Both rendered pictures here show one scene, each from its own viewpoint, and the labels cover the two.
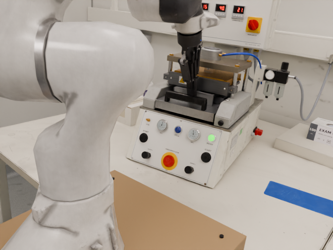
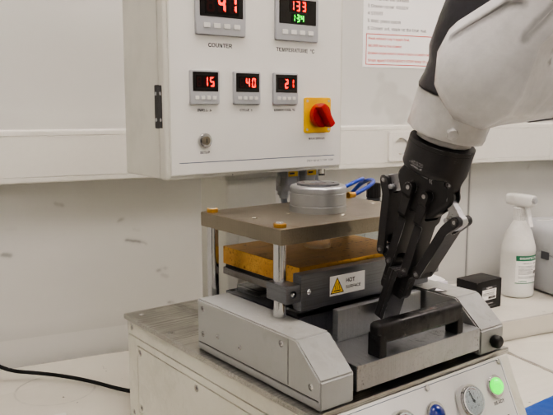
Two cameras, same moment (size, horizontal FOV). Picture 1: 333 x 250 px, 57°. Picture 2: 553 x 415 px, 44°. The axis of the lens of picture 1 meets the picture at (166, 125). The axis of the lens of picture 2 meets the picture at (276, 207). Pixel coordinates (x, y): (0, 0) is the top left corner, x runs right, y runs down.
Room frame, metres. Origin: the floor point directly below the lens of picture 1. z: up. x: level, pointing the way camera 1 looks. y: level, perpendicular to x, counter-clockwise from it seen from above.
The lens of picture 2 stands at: (0.82, 0.73, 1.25)
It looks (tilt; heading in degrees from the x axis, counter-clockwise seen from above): 8 degrees down; 295
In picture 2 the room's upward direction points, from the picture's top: straight up
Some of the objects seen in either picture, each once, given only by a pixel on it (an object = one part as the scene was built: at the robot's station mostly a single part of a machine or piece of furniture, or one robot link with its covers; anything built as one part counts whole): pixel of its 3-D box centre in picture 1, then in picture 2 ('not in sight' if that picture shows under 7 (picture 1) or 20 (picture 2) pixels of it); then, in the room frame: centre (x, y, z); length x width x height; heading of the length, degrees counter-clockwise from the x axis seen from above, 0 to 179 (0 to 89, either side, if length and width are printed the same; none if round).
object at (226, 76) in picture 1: (210, 70); (322, 240); (1.16, -0.15, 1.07); 0.22 x 0.17 x 0.10; 63
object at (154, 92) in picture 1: (165, 92); (267, 345); (1.17, 0.01, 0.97); 0.25 x 0.05 x 0.07; 153
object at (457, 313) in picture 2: (185, 99); (417, 327); (1.00, -0.06, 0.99); 0.15 x 0.02 x 0.04; 63
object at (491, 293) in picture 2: not in sight; (478, 291); (1.05, -0.86, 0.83); 0.09 x 0.06 x 0.07; 61
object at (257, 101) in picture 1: (207, 103); (301, 331); (1.20, -0.16, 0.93); 0.46 x 0.35 x 0.01; 153
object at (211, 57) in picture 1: (217, 65); (313, 224); (1.19, -0.17, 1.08); 0.31 x 0.24 x 0.13; 63
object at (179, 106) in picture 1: (200, 96); (339, 314); (1.13, -0.12, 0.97); 0.30 x 0.22 x 0.08; 153
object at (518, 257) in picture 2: not in sight; (519, 244); (0.98, -1.00, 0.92); 0.09 x 0.08 x 0.25; 144
